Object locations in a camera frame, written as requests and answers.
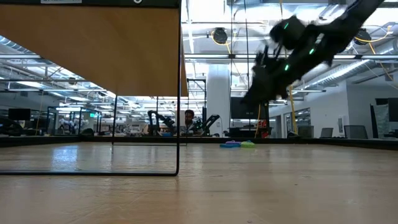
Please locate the black screen cart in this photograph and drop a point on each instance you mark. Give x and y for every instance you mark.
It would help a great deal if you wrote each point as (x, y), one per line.
(242, 132)

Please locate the wooden stand with black frame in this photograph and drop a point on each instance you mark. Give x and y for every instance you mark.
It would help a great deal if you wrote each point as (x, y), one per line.
(93, 46)

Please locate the purple rubber band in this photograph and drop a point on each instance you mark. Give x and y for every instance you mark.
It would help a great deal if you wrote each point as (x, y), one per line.
(233, 142)

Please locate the wall poster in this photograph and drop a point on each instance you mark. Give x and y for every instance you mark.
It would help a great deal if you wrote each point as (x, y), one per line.
(340, 124)

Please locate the person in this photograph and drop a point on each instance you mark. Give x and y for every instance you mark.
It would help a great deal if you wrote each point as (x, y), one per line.
(188, 116)

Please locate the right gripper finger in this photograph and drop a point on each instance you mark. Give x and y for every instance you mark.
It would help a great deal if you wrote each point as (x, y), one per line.
(267, 90)

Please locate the small grey office chair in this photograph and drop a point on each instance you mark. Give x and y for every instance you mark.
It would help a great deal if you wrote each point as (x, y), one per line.
(326, 132)

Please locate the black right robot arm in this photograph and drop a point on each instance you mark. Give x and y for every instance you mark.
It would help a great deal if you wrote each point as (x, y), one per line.
(342, 25)

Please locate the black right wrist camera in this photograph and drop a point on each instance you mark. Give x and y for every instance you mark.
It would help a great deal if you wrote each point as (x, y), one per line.
(287, 31)

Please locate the wide grey office chair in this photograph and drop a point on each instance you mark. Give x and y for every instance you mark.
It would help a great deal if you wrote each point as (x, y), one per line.
(356, 132)

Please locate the green rubber band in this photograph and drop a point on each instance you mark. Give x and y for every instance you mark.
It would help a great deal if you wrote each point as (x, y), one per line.
(247, 144)

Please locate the black large screen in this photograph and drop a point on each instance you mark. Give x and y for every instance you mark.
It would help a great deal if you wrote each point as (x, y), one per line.
(248, 111)

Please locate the small black monitor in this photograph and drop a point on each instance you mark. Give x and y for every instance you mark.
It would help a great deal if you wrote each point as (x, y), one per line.
(19, 114)

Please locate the black cell frame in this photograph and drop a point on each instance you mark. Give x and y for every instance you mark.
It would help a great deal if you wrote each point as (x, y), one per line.
(74, 107)

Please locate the black background robot arm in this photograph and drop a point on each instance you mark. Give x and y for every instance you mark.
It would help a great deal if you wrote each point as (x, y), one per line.
(158, 119)
(206, 123)

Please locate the blue rubber band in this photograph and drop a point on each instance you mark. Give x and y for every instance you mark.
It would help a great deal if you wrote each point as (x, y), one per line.
(228, 145)

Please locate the dark grey box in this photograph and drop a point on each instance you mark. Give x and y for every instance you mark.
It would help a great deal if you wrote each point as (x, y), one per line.
(306, 131)

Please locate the black rack frame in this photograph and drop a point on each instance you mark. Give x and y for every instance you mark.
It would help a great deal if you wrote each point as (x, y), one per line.
(196, 80)

